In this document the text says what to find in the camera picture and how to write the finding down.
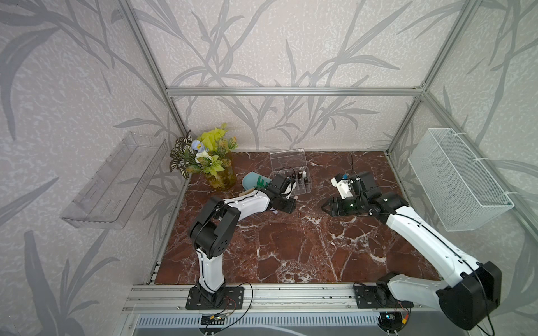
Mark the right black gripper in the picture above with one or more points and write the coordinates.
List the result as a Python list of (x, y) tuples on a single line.
[(335, 208)]

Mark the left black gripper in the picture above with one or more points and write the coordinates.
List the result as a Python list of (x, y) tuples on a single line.
[(291, 206)]

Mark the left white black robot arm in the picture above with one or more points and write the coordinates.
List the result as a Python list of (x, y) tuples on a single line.
[(214, 227)]

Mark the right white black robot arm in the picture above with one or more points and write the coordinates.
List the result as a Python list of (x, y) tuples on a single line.
[(468, 290)]

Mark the clear acrylic lipstick organizer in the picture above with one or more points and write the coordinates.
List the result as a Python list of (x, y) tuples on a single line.
[(288, 163)]

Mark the green toy rake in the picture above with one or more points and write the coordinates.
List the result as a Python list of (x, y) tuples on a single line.
[(262, 182)]

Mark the teal toy shovel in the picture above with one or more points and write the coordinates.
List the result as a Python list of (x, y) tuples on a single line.
[(249, 181)]

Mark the artificial flowers in yellow vase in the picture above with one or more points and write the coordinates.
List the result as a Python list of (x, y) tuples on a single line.
[(210, 154)]

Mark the right electronics board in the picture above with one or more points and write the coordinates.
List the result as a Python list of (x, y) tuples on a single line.
[(392, 323)]

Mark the electronics board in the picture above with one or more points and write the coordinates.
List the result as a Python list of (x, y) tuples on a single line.
[(208, 320), (392, 323)]

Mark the left electronics board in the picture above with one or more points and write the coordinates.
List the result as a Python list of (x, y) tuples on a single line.
[(208, 320)]

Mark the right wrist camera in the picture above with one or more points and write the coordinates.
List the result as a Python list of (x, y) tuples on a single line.
[(343, 185)]

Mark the white wire mesh basket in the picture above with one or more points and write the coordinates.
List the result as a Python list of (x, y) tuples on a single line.
[(464, 194)]

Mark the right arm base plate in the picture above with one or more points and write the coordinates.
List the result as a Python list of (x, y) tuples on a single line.
[(378, 296)]

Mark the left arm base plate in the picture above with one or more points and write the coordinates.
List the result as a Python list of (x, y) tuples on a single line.
[(227, 297)]

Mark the clear plastic wall shelf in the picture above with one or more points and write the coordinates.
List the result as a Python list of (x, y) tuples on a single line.
[(108, 200)]

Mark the aluminium front rail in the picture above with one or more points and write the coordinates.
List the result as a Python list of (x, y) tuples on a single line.
[(287, 298)]

